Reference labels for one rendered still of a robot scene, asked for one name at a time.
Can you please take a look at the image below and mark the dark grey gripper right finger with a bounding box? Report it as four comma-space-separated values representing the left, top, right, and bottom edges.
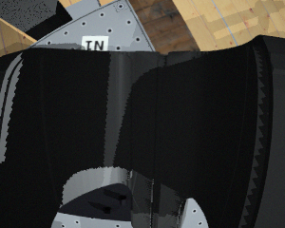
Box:
155, 34, 285, 228

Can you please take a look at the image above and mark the black rectangular frame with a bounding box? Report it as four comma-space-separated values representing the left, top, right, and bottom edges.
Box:
57, 183, 132, 221

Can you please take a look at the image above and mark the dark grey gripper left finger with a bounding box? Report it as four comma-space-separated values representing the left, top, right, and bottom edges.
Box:
0, 47, 167, 228

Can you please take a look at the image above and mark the grey metal base plate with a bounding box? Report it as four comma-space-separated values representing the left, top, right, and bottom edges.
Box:
25, 0, 208, 228

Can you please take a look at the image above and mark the white label with black lettering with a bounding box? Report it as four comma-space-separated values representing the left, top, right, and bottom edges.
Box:
81, 36, 108, 50

